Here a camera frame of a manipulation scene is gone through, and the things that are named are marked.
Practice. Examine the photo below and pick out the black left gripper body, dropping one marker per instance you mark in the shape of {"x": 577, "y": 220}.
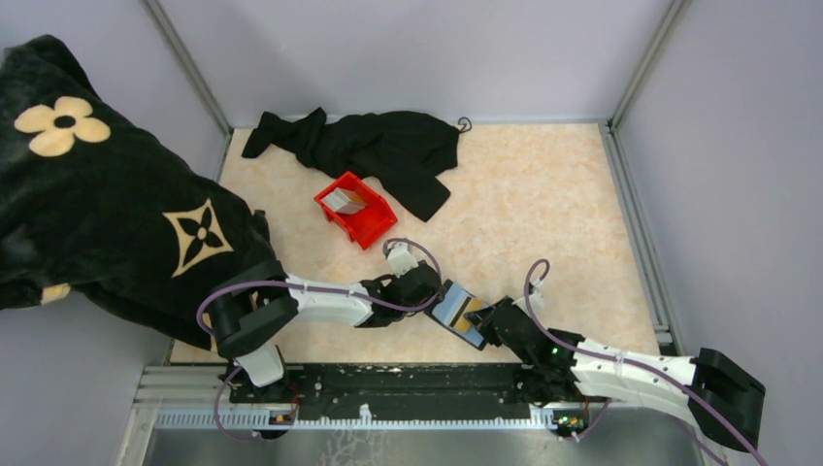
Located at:
{"x": 395, "y": 279}

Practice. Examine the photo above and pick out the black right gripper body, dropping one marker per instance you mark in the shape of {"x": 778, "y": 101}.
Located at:
{"x": 495, "y": 339}

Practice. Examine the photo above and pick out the gold credit card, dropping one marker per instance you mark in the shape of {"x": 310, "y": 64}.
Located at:
{"x": 459, "y": 322}

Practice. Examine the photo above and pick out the black leather card holder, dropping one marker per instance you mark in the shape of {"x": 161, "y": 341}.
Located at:
{"x": 441, "y": 313}

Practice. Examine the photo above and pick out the red plastic bin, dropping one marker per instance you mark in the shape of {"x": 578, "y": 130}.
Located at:
{"x": 362, "y": 213}

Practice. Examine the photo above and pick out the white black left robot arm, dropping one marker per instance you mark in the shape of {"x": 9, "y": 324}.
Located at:
{"x": 242, "y": 315}

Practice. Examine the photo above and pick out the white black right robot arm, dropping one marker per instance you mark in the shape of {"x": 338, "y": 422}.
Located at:
{"x": 708, "y": 391}

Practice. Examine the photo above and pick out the stack of silver cards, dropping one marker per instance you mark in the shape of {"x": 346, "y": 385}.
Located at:
{"x": 343, "y": 201}

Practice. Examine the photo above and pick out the black cloth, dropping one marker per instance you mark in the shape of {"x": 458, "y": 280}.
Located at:
{"x": 405, "y": 151}

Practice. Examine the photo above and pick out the black floral blanket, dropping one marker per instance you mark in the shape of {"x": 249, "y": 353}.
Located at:
{"x": 92, "y": 203}

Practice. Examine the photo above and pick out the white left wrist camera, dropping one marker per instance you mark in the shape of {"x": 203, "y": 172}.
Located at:
{"x": 400, "y": 259}

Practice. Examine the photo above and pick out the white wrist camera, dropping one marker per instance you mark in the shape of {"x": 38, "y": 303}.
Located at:
{"x": 400, "y": 259}
{"x": 532, "y": 302}

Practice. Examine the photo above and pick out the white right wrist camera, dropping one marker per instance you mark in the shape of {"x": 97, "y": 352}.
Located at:
{"x": 532, "y": 302}

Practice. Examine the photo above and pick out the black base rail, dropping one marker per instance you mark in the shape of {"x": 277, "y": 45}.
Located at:
{"x": 407, "y": 392}

